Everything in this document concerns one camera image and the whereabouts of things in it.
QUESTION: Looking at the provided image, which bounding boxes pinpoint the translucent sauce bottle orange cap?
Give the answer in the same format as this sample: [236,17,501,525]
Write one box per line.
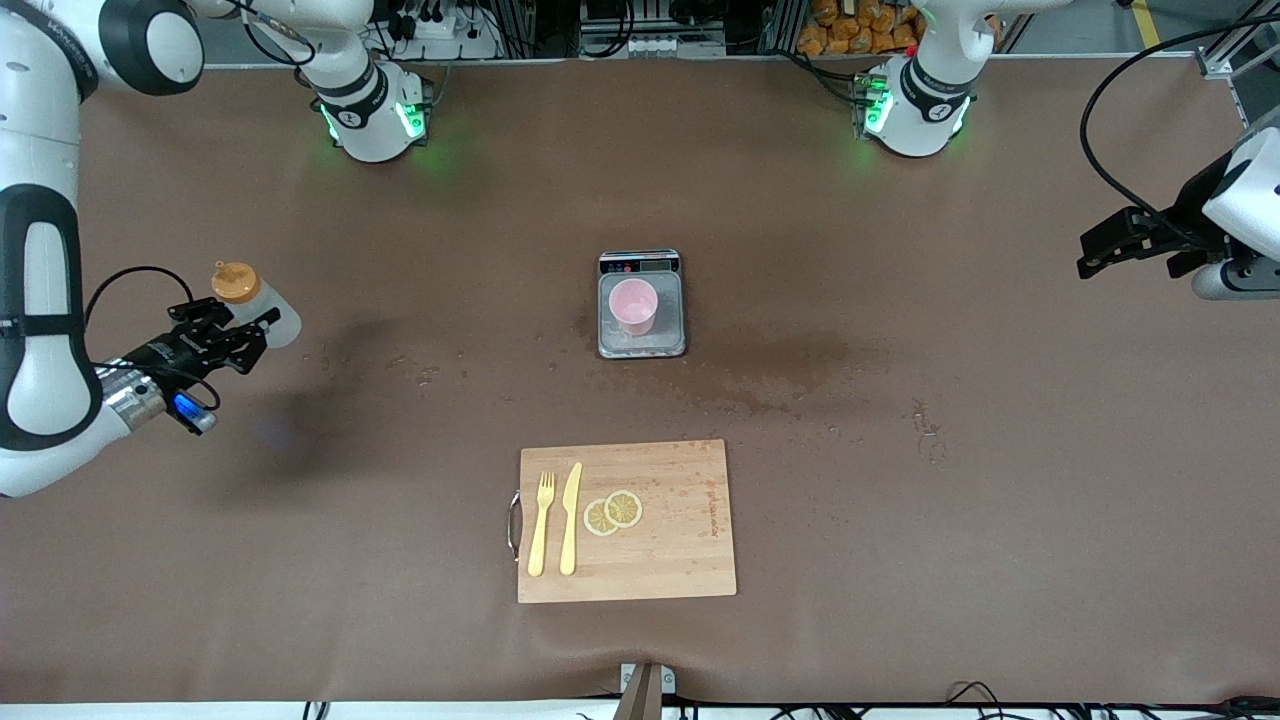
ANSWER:
[211,261,303,349]

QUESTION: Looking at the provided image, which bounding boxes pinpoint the pink cup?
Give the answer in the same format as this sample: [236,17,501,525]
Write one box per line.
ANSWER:
[609,279,660,337]

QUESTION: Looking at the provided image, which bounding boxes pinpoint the orange snack packets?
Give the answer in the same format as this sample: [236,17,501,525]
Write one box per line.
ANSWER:
[798,0,926,56]

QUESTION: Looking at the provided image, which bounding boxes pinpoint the yellow plastic fork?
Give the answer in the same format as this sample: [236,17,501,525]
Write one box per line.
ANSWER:
[527,472,556,578]

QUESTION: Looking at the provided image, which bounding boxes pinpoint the yellow plastic knife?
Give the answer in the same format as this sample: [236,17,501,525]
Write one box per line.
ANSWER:
[559,462,583,577]

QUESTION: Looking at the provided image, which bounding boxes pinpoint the white power strip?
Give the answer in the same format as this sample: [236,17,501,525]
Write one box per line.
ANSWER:
[395,8,501,61]

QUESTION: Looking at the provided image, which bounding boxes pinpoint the silver digital kitchen scale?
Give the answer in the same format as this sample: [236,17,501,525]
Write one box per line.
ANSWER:
[598,250,688,359]

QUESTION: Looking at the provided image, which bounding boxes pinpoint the wooden cutting board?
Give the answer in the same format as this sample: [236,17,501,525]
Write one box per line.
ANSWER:
[508,439,739,605]

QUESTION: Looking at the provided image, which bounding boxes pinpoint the white connector box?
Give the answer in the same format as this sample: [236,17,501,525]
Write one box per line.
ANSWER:
[620,32,727,59]

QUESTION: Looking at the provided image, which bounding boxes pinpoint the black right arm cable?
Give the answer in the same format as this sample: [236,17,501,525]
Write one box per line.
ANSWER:
[84,265,221,413]

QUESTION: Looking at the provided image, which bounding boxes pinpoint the aluminium frame profile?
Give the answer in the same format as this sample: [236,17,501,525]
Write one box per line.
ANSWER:
[1197,0,1280,211]

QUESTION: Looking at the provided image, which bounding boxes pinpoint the brown wooden post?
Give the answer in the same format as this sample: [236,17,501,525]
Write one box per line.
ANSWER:
[612,664,663,720]

